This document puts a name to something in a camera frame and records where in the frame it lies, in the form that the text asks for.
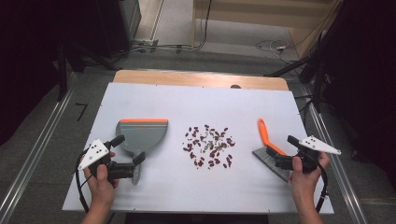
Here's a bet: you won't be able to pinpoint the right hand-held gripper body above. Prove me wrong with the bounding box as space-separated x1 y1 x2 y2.
275 135 342 175

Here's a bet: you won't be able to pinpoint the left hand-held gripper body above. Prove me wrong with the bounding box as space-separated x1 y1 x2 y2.
78 138 138 185

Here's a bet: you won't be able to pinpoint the grey dustpan with orange edge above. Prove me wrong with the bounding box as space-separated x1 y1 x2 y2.
115 118 169 187

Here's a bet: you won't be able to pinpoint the orange-handled grey brush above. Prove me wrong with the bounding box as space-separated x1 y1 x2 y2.
251 118 292 183

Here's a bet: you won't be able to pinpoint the red and green beans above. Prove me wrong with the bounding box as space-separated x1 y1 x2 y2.
182 124 236 170

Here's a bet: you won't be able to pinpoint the person's left hand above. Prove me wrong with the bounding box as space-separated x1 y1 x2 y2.
83 151 120 208

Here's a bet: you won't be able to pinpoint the person's right hand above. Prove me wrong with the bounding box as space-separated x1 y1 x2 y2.
288 152 331 203

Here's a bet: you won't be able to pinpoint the white table board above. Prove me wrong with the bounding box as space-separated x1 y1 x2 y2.
62 82 335 216

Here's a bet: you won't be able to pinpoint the black stand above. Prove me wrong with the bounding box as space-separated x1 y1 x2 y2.
56 41 69 103
263 31 326 114

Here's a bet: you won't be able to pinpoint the wooden table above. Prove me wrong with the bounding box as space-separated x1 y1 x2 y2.
112 69 290 91

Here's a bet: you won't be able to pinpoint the grey cabinet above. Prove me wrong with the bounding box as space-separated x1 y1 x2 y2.
118 0 143 43

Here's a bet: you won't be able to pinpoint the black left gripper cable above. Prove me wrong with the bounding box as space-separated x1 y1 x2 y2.
75 147 95 215

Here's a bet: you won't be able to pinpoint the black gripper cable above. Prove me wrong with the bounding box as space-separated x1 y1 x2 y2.
315 162 331 215
75 147 95 215

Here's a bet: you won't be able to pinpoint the metal floor rail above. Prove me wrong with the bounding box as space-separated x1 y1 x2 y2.
0 71 78 224
298 87 370 224

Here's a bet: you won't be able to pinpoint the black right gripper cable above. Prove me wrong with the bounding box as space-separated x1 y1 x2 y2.
315 162 331 215

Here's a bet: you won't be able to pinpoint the white coiled cable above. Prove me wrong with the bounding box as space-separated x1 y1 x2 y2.
255 38 301 64

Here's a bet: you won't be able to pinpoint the power strip with cables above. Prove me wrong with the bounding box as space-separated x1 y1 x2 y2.
130 37 194 54

